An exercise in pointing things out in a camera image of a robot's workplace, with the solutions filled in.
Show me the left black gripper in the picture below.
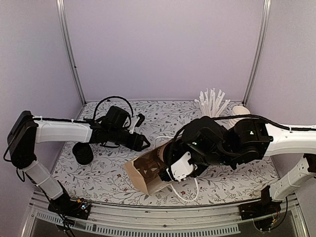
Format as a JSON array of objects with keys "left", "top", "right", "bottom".
[{"left": 109, "top": 127, "right": 151, "bottom": 152}]

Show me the white paper coffee cup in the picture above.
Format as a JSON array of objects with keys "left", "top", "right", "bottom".
[{"left": 154, "top": 143, "right": 171, "bottom": 164}]

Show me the brown cardboard cup carrier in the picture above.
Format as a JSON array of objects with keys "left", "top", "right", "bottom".
[{"left": 134, "top": 158, "right": 164, "bottom": 183}]

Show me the brown paper bag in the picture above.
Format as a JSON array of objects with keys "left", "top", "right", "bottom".
[{"left": 123, "top": 135, "right": 199, "bottom": 204}]

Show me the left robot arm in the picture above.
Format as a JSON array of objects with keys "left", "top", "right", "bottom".
[{"left": 4, "top": 106, "right": 151, "bottom": 214}]

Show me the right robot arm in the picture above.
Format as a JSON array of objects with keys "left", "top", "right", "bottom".
[{"left": 162, "top": 115, "right": 316, "bottom": 215}]

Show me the bundle of wrapped straws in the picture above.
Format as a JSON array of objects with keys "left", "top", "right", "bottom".
[{"left": 194, "top": 88, "right": 231, "bottom": 118}]

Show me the stack of white paper cups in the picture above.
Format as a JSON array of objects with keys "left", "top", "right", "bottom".
[{"left": 228, "top": 106, "right": 250, "bottom": 128}]

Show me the floral table mat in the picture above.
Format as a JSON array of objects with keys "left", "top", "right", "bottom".
[{"left": 52, "top": 101, "right": 278, "bottom": 206}]

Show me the stack of black lids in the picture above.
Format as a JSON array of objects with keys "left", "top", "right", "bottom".
[{"left": 72, "top": 142, "right": 94, "bottom": 165}]

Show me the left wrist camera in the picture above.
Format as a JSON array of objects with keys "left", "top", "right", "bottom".
[{"left": 129, "top": 114, "right": 145, "bottom": 134}]

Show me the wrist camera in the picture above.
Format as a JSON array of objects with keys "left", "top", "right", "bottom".
[
  {"left": 129, "top": 114, "right": 145, "bottom": 134},
  {"left": 158, "top": 152, "right": 197, "bottom": 182}
]

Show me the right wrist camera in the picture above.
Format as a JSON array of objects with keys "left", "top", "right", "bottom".
[{"left": 158, "top": 152, "right": 197, "bottom": 182}]

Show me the front aluminium rail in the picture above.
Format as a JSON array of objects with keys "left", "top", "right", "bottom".
[{"left": 21, "top": 191, "right": 312, "bottom": 237}]

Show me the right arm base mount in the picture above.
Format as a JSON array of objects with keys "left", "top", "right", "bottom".
[{"left": 238, "top": 186, "right": 281, "bottom": 232}]

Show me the right aluminium frame post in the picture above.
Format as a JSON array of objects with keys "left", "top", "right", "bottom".
[{"left": 242, "top": 0, "right": 272, "bottom": 106}]

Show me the aluminium frame post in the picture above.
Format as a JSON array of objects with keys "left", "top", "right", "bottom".
[
  {"left": 242, "top": 0, "right": 272, "bottom": 106},
  {"left": 56, "top": 0, "right": 87, "bottom": 106}
]

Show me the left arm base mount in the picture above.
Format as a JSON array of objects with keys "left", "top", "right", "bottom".
[{"left": 48, "top": 186, "right": 91, "bottom": 220}]

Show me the left aluminium frame post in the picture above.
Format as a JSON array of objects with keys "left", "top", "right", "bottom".
[{"left": 56, "top": 0, "right": 87, "bottom": 106}]

